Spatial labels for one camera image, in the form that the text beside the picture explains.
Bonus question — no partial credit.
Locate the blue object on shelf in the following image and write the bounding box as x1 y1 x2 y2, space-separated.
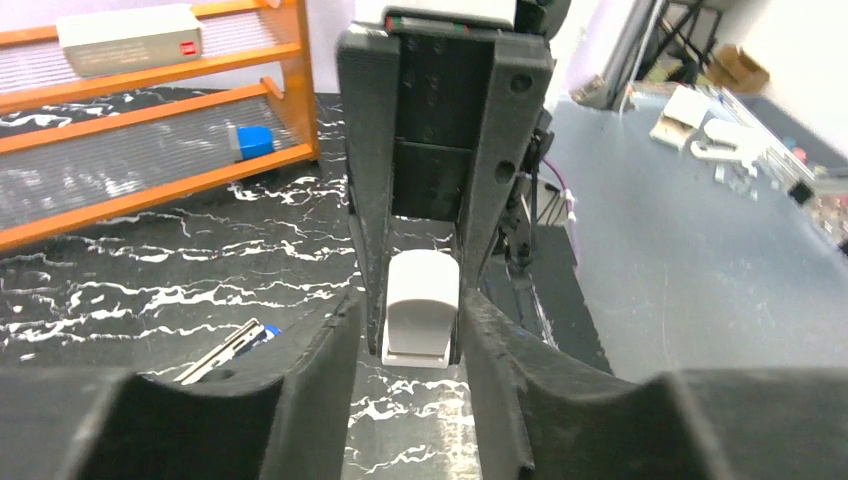
228 126 275 162

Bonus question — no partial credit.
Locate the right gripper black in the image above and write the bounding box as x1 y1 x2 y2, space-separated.
336 1 570 355

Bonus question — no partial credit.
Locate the white box on shelf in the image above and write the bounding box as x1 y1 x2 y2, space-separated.
55 3 204 78

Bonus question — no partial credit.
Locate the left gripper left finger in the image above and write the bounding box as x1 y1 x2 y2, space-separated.
1 291 361 479

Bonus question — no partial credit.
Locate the orange wooden shelf rack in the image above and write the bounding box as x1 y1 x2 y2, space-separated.
1 1 319 250

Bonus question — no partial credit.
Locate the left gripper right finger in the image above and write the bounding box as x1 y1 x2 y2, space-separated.
460 290 847 479

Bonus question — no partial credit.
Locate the background clutter on floor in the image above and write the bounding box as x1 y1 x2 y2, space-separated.
558 35 847 250

